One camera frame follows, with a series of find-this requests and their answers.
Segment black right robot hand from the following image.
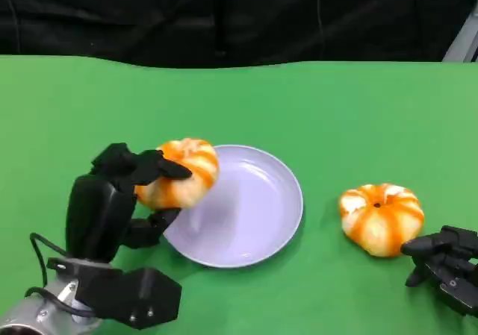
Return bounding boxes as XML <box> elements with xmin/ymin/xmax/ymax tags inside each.
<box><xmin>400</xmin><ymin>225</ymin><xmax>478</xmax><ymax>317</ymax></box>

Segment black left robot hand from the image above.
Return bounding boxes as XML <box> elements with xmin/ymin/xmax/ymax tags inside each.
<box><xmin>65</xmin><ymin>143</ymin><xmax>193</xmax><ymax>264</ymax></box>

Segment orange and white bread roll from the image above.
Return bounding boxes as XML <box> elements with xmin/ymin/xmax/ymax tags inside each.
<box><xmin>338</xmin><ymin>182</ymin><xmax>425</xmax><ymax>257</ymax></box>
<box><xmin>134</xmin><ymin>137</ymin><xmax>220</xmax><ymax>211</ymax></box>

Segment lilac plate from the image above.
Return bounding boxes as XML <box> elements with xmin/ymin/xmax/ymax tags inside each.
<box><xmin>162</xmin><ymin>144</ymin><xmax>304</xmax><ymax>269</ymax></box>

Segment green table cloth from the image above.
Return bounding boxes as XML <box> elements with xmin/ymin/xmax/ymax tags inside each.
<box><xmin>0</xmin><ymin>54</ymin><xmax>478</xmax><ymax>335</ymax></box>

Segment black backdrop curtain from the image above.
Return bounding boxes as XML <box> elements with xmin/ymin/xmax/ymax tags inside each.
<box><xmin>0</xmin><ymin>0</ymin><xmax>478</xmax><ymax>69</ymax></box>

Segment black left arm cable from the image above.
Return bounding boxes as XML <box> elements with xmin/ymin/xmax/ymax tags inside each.
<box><xmin>28</xmin><ymin>232</ymin><xmax>69</xmax><ymax>288</ymax></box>
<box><xmin>24</xmin><ymin>286</ymin><xmax>96</xmax><ymax>318</ymax></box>

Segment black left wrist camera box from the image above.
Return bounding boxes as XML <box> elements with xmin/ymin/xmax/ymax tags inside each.
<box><xmin>46</xmin><ymin>257</ymin><xmax>183</xmax><ymax>331</ymax></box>

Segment grey metal frame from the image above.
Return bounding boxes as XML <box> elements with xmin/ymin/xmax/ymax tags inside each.
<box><xmin>442</xmin><ymin>4</ymin><xmax>478</xmax><ymax>64</ymax></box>

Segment thin black hanging cable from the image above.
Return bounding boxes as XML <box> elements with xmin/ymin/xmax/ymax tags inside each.
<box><xmin>316</xmin><ymin>0</ymin><xmax>324</xmax><ymax>60</ymax></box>

